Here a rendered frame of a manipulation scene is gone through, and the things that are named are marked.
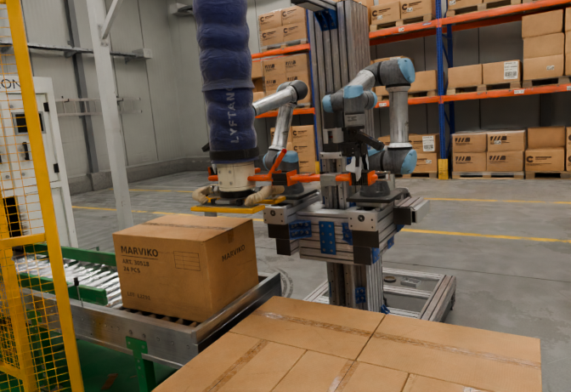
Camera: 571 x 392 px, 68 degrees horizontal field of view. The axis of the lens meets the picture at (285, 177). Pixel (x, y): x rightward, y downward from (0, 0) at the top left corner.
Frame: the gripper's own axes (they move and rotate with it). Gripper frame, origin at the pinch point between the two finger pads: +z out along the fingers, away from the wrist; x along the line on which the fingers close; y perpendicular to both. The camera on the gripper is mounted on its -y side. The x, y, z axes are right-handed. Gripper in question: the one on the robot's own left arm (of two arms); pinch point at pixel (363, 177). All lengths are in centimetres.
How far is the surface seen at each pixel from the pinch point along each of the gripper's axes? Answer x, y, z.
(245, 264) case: -11, 69, 47
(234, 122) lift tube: 9, 53, -25
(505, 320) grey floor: -140, -42, 120
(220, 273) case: 10, 69, 44
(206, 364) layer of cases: 44, 52, 66
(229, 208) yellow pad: 16, 55, 11
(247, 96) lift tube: 2, 50, -36
